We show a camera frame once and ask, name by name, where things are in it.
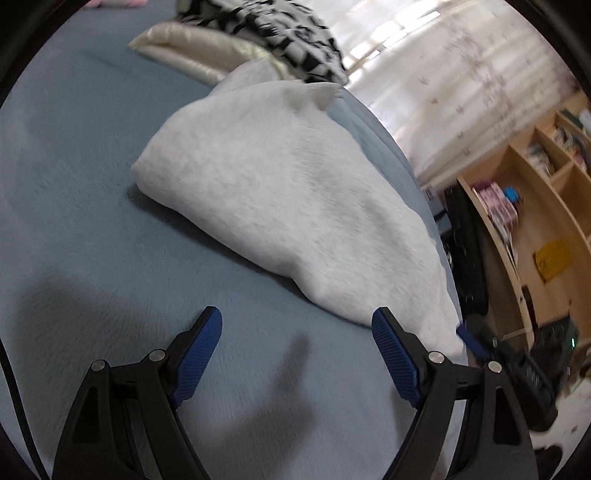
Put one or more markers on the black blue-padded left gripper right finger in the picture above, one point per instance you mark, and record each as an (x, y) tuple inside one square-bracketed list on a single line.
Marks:
[(493, 440)]

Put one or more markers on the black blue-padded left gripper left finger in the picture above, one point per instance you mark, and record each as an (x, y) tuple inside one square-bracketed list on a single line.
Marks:
[(97, 440)]

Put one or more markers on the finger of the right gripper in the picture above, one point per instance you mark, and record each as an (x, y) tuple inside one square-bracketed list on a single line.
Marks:
[(472, 344)]

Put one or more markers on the light grey hoodie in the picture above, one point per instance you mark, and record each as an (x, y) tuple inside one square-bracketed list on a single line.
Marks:
[(260, 166)]

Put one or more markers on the black clothing by bed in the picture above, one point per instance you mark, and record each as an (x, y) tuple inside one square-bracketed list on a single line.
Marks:
[(464, 246)]

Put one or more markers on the yellow paper bag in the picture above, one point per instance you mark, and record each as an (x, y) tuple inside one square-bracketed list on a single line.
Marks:
[(552, 259)]

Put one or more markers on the pink boxes on shelf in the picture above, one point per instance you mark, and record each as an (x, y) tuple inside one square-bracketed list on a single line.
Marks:
[(496, 203)]

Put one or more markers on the blue small box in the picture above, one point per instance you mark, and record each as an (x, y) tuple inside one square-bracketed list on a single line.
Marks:
[(512, 195)]

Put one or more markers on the wooden bookshelf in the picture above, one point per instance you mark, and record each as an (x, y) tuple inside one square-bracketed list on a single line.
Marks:
[(548, 163)]

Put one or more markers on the grey-blue bed blanket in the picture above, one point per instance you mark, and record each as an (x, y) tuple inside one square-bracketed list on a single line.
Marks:
[(91, 268)]

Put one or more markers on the black and white patterned garment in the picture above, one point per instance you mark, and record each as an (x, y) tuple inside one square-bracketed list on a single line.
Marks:
[(289, 30)]

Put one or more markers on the cream satin garment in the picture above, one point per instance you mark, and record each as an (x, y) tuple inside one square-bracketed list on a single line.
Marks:
[(203, 53)]

